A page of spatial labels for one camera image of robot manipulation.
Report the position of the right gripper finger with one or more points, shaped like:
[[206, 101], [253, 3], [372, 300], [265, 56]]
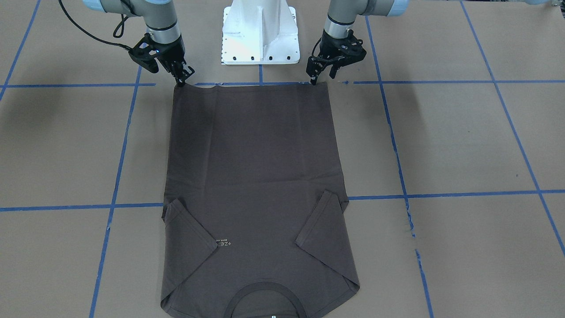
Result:
[[186, 72], [180, 75]]

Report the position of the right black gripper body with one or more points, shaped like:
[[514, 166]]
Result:
[[172, 52]]

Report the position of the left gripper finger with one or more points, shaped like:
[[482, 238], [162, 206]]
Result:
[[334, 69], [314, 72]]

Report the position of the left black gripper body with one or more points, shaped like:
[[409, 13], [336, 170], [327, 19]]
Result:
[[332, 47]]

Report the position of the dark brown t-shirt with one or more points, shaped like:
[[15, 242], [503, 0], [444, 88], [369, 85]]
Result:
[[254, 205]]

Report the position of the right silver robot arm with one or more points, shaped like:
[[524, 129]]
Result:
[[159, 16]]

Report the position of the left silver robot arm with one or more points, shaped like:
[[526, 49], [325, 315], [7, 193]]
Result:
[[342, 14]]

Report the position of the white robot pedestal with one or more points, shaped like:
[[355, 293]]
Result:
[[259, 32]]

